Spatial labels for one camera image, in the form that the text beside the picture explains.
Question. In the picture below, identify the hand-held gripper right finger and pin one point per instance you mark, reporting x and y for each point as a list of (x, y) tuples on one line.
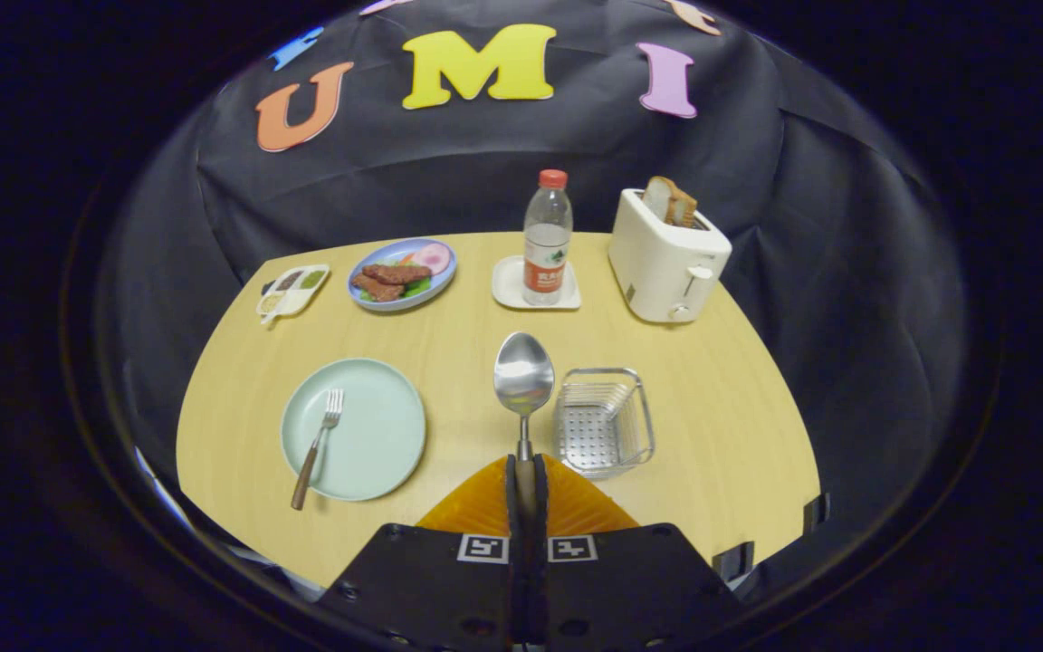
[(630, 580)]

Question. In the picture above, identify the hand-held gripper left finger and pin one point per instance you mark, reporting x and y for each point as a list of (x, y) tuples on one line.
[(431, 580)]

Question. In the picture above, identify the black table clamp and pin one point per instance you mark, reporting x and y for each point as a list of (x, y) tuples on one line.
[(816, 512), (732, 561)]

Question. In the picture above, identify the pale green plate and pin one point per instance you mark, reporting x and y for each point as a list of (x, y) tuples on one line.
[(377, 435)]

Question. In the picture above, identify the blue plate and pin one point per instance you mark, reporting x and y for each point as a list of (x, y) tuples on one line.
[(368, 303)]

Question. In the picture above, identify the brown meat slice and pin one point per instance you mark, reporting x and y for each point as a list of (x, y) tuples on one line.
[(377, 289), (395, 273)]

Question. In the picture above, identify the white square coaster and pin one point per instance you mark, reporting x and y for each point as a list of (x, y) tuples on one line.
[(508, 288)]

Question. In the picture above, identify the white toaster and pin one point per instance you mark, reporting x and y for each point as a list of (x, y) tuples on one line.
[(662, 267)]

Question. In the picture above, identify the white divided condiment tray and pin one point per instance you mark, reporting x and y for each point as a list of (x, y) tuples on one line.
[(291, 292)]

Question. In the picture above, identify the pink ham slice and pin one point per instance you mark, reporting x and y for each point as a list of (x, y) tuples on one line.
[(434, 256)]

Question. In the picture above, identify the clear bottle with red cap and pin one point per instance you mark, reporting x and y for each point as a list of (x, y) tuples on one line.
[(547, 244)]

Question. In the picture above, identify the toast slice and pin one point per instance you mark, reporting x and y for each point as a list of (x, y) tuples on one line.
[(657, 197), (684, 210)]

